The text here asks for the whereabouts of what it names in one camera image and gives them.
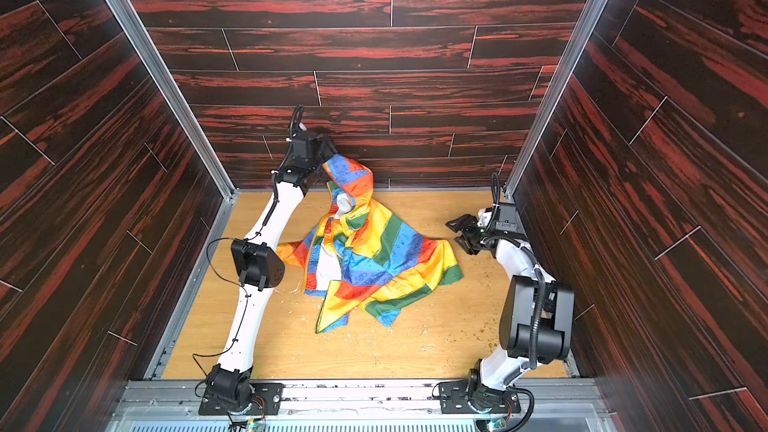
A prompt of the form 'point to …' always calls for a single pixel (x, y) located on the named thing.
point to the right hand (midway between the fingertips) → (456, 228)
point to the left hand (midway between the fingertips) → (328, 141)
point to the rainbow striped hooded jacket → (361, 257)
